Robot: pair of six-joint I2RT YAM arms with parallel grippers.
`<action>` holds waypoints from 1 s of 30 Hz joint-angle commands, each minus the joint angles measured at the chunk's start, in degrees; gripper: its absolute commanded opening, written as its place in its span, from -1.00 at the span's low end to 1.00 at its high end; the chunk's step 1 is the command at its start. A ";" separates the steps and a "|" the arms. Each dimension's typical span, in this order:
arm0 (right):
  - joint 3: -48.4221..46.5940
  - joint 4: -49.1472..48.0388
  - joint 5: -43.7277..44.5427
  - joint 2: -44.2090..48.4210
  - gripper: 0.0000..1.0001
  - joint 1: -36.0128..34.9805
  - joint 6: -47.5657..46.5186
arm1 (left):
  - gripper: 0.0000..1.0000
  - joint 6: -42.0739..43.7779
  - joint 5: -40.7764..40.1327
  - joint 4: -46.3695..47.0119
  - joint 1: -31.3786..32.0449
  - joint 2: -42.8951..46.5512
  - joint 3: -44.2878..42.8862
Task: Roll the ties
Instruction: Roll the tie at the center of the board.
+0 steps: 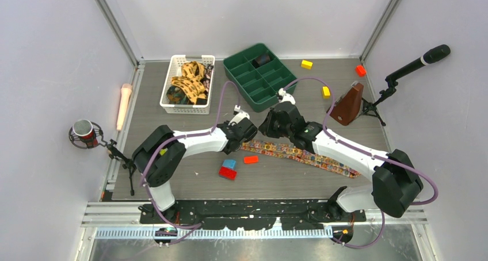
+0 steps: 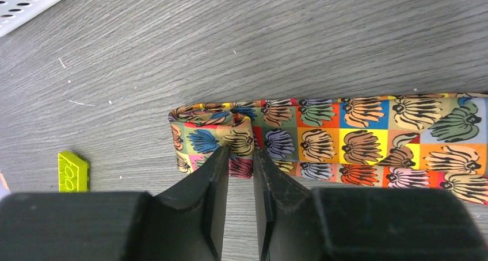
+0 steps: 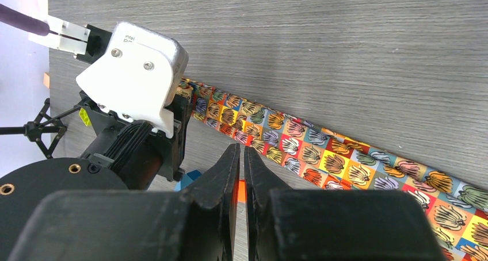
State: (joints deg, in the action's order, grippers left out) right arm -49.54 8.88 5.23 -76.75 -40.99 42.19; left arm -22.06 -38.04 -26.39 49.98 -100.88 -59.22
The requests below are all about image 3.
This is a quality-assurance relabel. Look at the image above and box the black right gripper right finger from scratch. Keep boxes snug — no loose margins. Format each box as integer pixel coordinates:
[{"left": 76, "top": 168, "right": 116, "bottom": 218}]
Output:
[{"left": 244, "top": 147, "right": 445, "bottom": 260}]

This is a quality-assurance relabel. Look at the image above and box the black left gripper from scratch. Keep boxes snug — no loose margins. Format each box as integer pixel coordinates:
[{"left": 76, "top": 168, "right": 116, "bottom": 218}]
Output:
[{"left": 78, "top": 29, "right": 193, "bottom": 191}]

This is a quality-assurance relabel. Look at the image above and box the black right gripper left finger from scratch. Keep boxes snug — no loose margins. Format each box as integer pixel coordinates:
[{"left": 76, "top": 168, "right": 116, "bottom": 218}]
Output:
[{"left": 9, "top": 144, "right": 241, "bottom": 260}]

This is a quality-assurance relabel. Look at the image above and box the colourful shell pattern tie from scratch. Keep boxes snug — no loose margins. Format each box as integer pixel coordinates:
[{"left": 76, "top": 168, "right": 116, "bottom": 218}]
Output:
[{"left": 177, "top": 79, "right": 487, "bottom": 260}]

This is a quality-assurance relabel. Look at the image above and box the blue lego brick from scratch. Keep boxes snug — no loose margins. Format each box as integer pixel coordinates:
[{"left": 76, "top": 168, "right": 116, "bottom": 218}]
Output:
[{"left": 174, "top": 170, "right": 202, "bottom": 191}]

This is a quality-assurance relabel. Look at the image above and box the small orange lego brick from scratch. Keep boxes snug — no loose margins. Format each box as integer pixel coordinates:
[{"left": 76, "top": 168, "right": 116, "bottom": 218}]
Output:
[{"left": 237, "top": 179, "right": 247, "bottom": 204}]

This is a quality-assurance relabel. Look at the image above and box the lime green lego plate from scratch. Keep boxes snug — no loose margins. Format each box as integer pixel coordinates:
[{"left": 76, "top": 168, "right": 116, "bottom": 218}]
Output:
[{"left": 78, "top": 108, "right": 92, "bottom": 126}]

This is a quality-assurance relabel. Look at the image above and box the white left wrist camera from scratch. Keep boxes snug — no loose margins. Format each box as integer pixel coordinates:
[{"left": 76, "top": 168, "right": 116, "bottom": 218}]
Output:
[{"left": 28, "top": 14, "right": 189, "bottom": 139}]

